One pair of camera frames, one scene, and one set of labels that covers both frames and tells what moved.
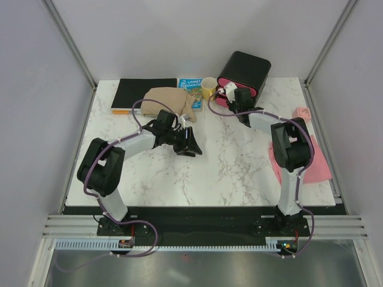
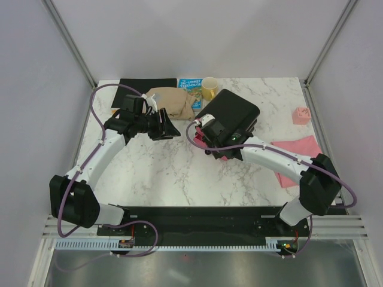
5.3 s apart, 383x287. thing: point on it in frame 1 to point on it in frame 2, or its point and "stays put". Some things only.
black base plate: x=204 y=226 stays put
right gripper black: x=231 y=106 to x=216 y=155
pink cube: x=304 y=112 stays put
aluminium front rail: x=321 y=226 stays put
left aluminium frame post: x=66 y=34 stays put
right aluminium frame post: x=346 y=12 stays put
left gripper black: x=190 y=142 to x=169 y=130
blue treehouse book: x=193 y=86 stays put
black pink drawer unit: x=245 y=71 to x=224 y=124
